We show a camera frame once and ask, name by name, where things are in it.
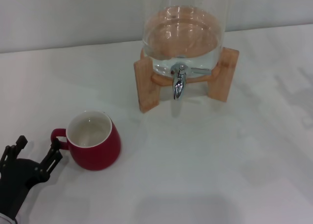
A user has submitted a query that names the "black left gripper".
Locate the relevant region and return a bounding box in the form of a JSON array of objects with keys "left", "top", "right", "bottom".
[{"left": 0, "top": 135, "right": 64, "bottom": 211}]

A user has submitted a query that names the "red ceramic cup white inside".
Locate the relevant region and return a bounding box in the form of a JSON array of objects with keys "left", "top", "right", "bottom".
[{"left": 50, "top": 110, "right": 122, "bottom": 171}]

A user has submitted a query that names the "chrome faucet with lever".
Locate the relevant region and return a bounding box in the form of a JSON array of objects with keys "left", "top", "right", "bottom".
[{"left": 170, "top": 62, "right": 211, "bottom": 100}]

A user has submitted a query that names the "light wooden dispenser stand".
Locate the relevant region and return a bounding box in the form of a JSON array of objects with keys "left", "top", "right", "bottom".
[{"left": 133, "top": 46, "right": 240, "bottom": 112}]

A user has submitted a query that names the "clear glass water dispenser jar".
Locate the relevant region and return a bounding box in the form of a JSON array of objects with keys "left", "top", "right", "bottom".
[{"left": 141, "top": 0, "right": 232, "bottom": 77}]

